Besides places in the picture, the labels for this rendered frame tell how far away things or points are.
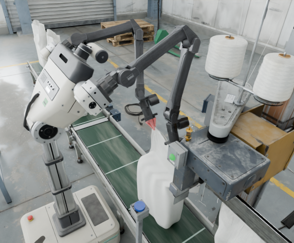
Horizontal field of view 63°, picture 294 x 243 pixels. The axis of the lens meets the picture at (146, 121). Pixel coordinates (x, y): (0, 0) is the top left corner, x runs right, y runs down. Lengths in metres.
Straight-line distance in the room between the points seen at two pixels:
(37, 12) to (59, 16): 0.62
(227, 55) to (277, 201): 1.98
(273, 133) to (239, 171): 0.33
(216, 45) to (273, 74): 0.27
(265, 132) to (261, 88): 0.26
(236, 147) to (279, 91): 0.27
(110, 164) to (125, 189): 0.32
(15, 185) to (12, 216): 0.38
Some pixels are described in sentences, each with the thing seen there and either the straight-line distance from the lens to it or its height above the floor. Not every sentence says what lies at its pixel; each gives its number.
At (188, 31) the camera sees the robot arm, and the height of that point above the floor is 1.69.
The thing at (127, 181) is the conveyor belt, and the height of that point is 0.38.
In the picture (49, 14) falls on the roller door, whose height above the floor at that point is 0.42.
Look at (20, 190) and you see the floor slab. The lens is 2.80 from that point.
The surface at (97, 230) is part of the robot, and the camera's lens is 2.02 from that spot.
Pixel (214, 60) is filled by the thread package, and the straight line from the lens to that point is 1.14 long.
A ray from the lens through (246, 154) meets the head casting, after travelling 1.05.
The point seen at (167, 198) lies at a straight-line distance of 1.58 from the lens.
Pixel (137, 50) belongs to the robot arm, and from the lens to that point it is 1.60.
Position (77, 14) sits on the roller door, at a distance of 8.61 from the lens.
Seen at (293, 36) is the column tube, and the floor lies 1.72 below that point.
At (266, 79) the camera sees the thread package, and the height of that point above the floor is 1.61.
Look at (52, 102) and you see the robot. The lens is 1.23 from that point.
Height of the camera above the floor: 1.98
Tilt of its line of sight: 35 degrees down
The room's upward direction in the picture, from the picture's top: 2 degrees clockwise
